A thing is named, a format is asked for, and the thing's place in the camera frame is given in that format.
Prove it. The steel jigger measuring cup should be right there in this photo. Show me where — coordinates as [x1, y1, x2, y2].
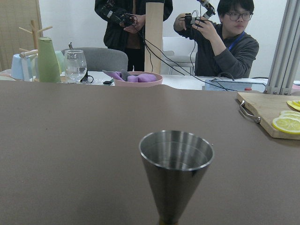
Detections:
[139, 130, 214, 225]

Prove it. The green cup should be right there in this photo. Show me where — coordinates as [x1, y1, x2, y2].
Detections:
[37, 37, 61, 83]

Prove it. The light blue cup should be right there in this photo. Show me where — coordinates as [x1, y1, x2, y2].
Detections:
[11, 54, 32, 81]

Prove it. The pink bowl with cloths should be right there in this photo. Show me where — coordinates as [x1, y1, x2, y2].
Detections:
[102, 70, 163, 87]

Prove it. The wooden plank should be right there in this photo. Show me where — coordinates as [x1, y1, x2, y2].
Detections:
[144, 0, 164, 74]

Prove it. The wine glass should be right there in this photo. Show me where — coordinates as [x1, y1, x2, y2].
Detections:
[64, 50, 87, 83]

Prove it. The brown table mat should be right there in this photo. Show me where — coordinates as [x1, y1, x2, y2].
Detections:
[0, 81, 300, 225]

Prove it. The standing person in black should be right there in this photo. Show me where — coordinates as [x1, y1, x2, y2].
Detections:
[94, 0, 173, 72]

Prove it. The seated person with glasses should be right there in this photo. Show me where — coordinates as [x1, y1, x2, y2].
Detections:
[173, 0, 259, 79]

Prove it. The wooden cutting board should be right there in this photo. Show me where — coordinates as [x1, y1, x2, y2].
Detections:
[237, 92, 300, 140]

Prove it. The wooden mug tree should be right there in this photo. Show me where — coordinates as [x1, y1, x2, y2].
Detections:
[18, 19, 53, 82]

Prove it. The lemon slice by knife tip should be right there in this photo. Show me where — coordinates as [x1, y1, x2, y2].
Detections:
[286, 100, 300, 111]

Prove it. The lemon slice near handle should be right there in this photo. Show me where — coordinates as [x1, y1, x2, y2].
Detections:
[272, 117, 300, 135]

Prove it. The aluminium frame post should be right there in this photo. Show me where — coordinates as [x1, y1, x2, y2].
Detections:
[264, 0, 300, 95]

